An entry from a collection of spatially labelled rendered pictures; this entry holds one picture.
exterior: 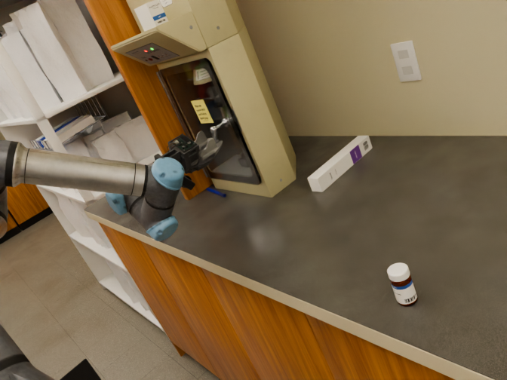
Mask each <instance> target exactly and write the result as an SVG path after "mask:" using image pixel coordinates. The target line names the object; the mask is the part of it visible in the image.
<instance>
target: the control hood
mask: <svg viewBox="0 0 507 380"><path fill-rule="evenodd" d="M150 43H154V44H156V45H158V46H160V47H162V48H165V49H167V50H169V51H171V52H173V53H175V54H178V55H179V56H178V57H174V58H171V59H168V60H164V61H161V62H158V63H153V64H149V63H146V62H144V61H142V60H139V59H137V58H135V57H132V56H130V55H128V54H126V53H127V52H128V51H132V50H134V49H137V48H140V47H142V46H144V45H147V44H150ZM111 49H112V50H113V51H115V52H117V53H119V54H122V55H124V56H126V57H129V58H131V59H133V60H136V61H138V62H140V63H143V64H145V65H147V66H154V65H157V64H159V63H164V62H167V61H170V60H175V59H178V58H181V57H185V56H189V55H191V54H196V53H199V52H202V51H204V50H206V49H207V46H206V44H205V42H204V39H203V37H202V35H201V32H200V30H199V28H198V25H197V23H196V21H195V18H194V16H193V14H192V13H191V11H190V12H188V13H186V14H184V15H181V16H179V17H176V18H174V19H172V20H169V21H167V22H166V23H163V24H161V25H159V26H156V27H154V28H152V29H149V30H147V31H145V32H142V33H140V34H138V35H135V36H134V37H131V38H129V39H126V40H124V41H122V42H119V43H118V44H115V45H113V46H111Z"/></svg>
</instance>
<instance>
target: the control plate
mask: <svg viewBox="0 0 507 380"><path fill-rule="evenodd" d="M150 48H153V49H154V50H152V49H150ZM145 51H148V52H145ZM165 53H167V55H165ZM126 54H128V55H130V56H132V57H135V58H137V59H139V60H142V61H144V62H146V63H149V64H153V63H158V62H161V61H164V60H168V59H171V58H174V57H178V56H179V55H178V54H175V53H173V52H171V51H169V50H167V49H165V48H162V47H160V46H158V45H156V44H154V43H150V44H147V45H144V46H142V47H139V48H137V49H134V50H132V51H128V52H127V53H126ZM162 54H164V56H163V57H162V56H161V55H162ZM158 55H159V56H160V57H159V59H160V60H157V59H155V58H152V57H151V56H155V57H158ZM149 58H151V59H153V61H151V60H149ZM145 60H148V61H145Z"/></svg>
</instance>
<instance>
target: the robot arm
mask: <svg viewBox="0 0 507 380"><path fill-rule="evenodd" d="M177 138H178V139H177ZM222 144H223V141H222V140H221V141H219V142H218V143H216V142H215V140H214V139H213V138H208V139H207V137H206V136H205V134H204V132H203V131H200V132H198V134H197V137H196V140H195V141H194V142H193V141H192V140H191V139H190V138H188V137H187V136H185V135H183V133H182V134H180V135H179V136H177V137H176V138H174V139H172V140H171V141H169V142H168V147H169V150H170V151H167V153H165V154H164V155H162V156H160V154H159V153H158V154H157V155H154V158H155V161H154V162H152V163H150V164H148V165H145V164H135V163H130V162H124V161H114V160H109V159H103V158H93V157H87V156H81V155H71V154H66V153H60V152H50V151H45V150H39V149H29V148H26V147H25V146H24V145H23V144H22V143H21V142H15V141H9V140H0V238H2V237H3V236H4V235H5V233H6V231H7V229H8V196H7V186H9V187H16V186H17V185H19V184H20V183H26V184H33V185H46V186H53V187H60V188H73V189H79V190H86V191H93V192H105V193H106V199H107V201H108V203H109V205H110V207H111V208H112V209H113V210H114V211H115V212H116V213H117V214H118V215H123V214H125V213H127V212H129V214H131V215H132V217H134V218H135V220H136V221H137V222H138V223H139V224H140V225H141V226H142V227H143V229H144V230H145V231H146V233H147V234H149V235H150V236H151V237H152V238H153V239H154V240H155V241H164V240H165V239H167V238H169V237H170V236H171V235H172V234H173V233H174V232H175V231H176V230H177V227H178V221H177V220H176V219H175V216H173V215H172V212H173V209H174V205H175V203H176V199H177V195H178V194H179V191H180V189H181V187H183V188H187V189H189V190H192V189H193V188H194V186H195V183H194V182H193V181H192V179H191V178H190V177H189V176H186V175H185V176H184V173H185V174H187V173H192V172H195V171H196V170H197V171H199V170H200V169H202V168H204V167H206V166H207V165H209V164H210V163H211V162H212V160H213V159H214V158H215V156H216V155H217V153H218V151H219V150H220V148H221V146H222ZM168 147H167V150H168ZM198 155H199V156H198ZM199 157H200V158H199ZM0 380H55V379H54V378H51V377H50V376H49V375H46V374H45V373H43V372H42V371H40V370H38V369H36V368H35V367H34V366H33V365H32V364H31V363H30V361H29V360H28V359H27V357H26V356H25V354H24V353H23V352H22V351H21V350H20V348H19V347H18V346H17V344H16V343H15V342H14V340H13V339H12V338H11V337H10V336H9V335H8V333H7V332H6V330H5V329H4V328H3V326H2V325H1V324H0Z"/></svg>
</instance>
